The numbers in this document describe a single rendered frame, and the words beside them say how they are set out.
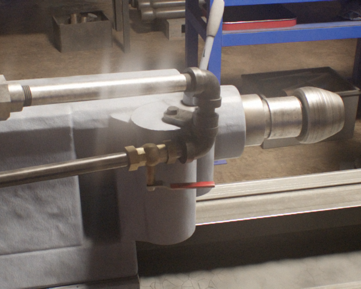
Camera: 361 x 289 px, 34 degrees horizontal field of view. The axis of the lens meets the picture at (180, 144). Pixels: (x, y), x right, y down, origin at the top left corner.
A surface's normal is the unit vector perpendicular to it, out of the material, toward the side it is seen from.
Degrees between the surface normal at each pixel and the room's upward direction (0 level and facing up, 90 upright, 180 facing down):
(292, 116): 65
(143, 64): 0
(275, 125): 82
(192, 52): 90
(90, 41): 90
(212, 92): 88
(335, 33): 90
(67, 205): 70
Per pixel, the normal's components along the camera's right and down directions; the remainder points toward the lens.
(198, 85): 0.51, 0.25
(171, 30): 0.25, 0.45
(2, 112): 0.47, 0.57
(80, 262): 0.17, -0.02
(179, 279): 0.18, -0.82
